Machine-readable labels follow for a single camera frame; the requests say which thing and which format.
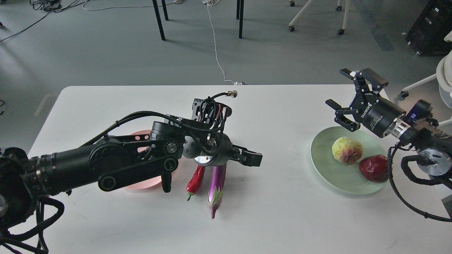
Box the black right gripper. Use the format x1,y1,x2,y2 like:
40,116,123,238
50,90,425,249
326,68,406,138

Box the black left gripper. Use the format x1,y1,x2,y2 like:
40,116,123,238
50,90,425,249
194,134,263,167

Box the purple eggplant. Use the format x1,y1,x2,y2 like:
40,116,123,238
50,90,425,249
208,164,227,219

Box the yellow green apple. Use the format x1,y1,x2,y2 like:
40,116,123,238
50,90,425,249
332,137,363,165

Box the red chili pepper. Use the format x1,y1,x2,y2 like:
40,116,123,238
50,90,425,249
186,165,205,201

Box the red pomegranate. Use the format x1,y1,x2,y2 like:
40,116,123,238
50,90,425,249
359,155,389,183

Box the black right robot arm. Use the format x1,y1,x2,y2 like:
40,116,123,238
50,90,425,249
326,68,452,222

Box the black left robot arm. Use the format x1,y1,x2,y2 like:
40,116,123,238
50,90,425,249
1,91,262,254

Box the green plate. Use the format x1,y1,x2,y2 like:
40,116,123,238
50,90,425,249
310,126,387,195

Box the white chair base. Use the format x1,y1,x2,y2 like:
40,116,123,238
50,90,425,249
289,0,351,36

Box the pink plate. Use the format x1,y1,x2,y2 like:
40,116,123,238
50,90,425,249
125,129,162,190

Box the white office chair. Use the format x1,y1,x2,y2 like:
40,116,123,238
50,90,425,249
400,52,452,108

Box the black equipment cabinet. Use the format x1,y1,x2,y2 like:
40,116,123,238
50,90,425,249
405,0,452,56

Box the black table leg right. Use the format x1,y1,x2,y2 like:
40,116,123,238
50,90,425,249
236,0,244,39

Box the black table leg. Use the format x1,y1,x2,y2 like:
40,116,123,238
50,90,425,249
236,0,244,39
152,0,169,41

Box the black table leg left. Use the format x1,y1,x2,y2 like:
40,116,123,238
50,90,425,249
152,0,169,41

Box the white floor cable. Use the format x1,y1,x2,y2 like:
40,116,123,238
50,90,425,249
202,0,246,85

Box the black floor cables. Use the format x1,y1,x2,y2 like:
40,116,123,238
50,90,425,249
0,0,177,43

